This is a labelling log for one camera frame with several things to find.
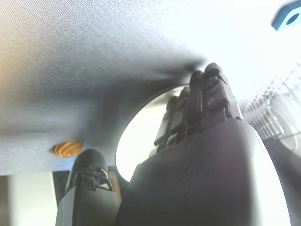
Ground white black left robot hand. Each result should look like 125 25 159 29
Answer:
55 62 289 226

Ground orange swirl pastry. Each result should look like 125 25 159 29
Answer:
49 140 84 158

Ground white robot torso column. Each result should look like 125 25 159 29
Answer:
8 173 56 226

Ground blue block with two holes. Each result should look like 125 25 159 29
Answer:
271 0 301 32

